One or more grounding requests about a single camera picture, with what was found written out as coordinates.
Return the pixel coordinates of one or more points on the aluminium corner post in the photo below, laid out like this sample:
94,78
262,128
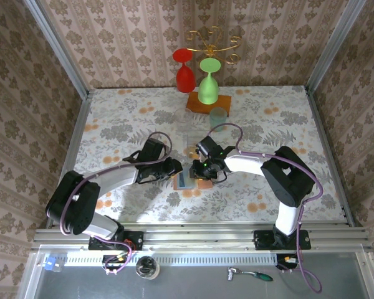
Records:
333,46
59,46

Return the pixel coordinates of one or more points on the aluminium side rail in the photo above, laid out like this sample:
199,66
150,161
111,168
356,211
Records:
78,140
327,140

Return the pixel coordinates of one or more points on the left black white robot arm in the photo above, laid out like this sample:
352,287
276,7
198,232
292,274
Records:
78,202

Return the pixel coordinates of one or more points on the orange wooden board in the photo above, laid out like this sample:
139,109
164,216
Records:
194,106

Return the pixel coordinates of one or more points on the brown leather card holder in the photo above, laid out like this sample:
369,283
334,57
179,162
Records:
205,185

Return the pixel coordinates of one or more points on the glass jar with screws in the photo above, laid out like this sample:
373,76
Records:
147,268

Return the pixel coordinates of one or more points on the grey metal shelf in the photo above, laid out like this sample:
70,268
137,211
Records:
190,286

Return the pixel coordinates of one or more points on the small blue plastic part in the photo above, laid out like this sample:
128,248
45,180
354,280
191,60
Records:
51,264

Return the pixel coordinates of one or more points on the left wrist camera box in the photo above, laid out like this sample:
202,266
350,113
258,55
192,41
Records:
154,149

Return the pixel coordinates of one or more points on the aluminium front frame rail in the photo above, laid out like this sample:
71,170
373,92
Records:
199,236

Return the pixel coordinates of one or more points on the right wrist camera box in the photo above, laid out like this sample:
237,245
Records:
209,144

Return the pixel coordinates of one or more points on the blue credit card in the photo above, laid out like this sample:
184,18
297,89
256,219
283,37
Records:
182,180

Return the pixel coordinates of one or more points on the green wine glass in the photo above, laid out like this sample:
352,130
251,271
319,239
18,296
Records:
208,90

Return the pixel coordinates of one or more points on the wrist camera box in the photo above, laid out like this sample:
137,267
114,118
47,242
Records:
154,149
209,144

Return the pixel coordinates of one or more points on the red wine glass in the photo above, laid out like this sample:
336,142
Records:
185,78

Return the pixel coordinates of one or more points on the teal plastic cup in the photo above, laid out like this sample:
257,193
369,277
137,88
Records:
218,116

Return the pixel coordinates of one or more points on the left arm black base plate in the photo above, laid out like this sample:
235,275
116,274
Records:
134,240

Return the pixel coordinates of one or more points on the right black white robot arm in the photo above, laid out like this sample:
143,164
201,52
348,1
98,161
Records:
286,177

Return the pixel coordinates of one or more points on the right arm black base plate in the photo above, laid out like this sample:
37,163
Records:
263,240

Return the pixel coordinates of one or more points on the clear plastic cup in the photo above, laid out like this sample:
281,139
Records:
182,116

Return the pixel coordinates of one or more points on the clear acrylic box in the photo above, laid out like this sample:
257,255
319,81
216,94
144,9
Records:
187,143

